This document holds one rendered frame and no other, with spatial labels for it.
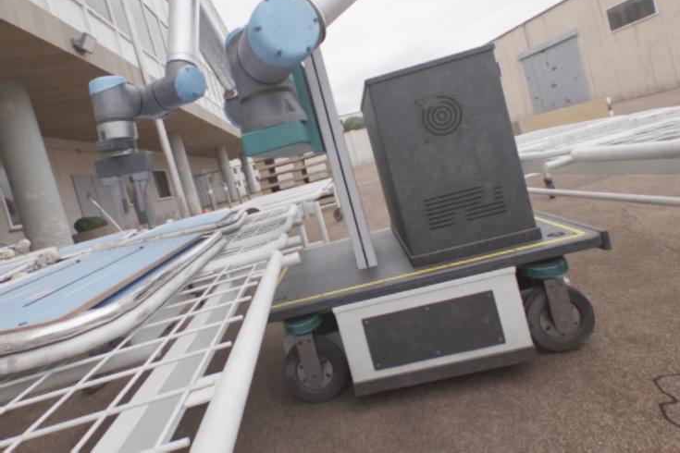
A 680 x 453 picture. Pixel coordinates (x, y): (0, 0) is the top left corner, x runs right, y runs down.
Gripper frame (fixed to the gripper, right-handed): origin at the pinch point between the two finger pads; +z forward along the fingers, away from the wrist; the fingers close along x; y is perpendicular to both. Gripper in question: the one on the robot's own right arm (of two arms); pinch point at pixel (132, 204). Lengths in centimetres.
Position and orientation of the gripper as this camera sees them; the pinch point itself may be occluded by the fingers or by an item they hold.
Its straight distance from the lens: 114.7
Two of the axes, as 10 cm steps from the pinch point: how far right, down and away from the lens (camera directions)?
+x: -9.8, 1.8, -0.6
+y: -0.7, -0.3, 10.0
